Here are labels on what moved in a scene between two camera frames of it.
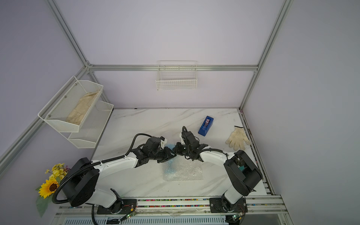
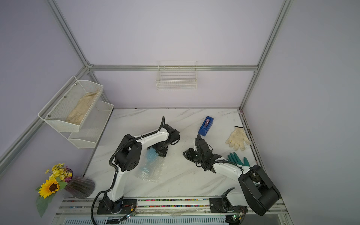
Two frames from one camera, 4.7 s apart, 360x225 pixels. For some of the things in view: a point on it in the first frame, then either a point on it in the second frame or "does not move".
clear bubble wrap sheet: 179,168 to 153,166
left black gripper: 170,156 to 161,153
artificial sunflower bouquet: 47,189 does not move
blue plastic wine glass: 170,167 to 152,155
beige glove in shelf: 82,108 does not move
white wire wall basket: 176,75 does not move
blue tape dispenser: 206,125 does not move
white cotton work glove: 237,138 does not move
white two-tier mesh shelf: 78,111 does not move
